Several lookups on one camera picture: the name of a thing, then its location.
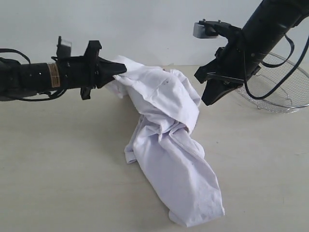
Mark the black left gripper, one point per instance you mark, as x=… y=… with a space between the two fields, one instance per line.
x=80 y=71

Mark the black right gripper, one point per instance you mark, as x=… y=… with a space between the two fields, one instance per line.
x=223 y=74

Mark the white t-shirt red logo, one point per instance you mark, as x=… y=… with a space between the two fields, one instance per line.
x=171 y=160

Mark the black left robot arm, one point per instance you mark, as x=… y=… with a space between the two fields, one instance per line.
x=22 y=82

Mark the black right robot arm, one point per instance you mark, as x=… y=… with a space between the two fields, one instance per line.
x=243 y=56

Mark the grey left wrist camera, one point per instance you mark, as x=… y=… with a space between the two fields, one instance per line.
x=63 y=48

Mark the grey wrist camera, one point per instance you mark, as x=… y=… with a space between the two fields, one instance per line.
x=204 y=29
x=63 y=48

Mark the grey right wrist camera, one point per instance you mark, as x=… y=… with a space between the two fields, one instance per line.
x=204 y=29

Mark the metal wire mesh basket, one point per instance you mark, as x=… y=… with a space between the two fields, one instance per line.
x=291 y=96

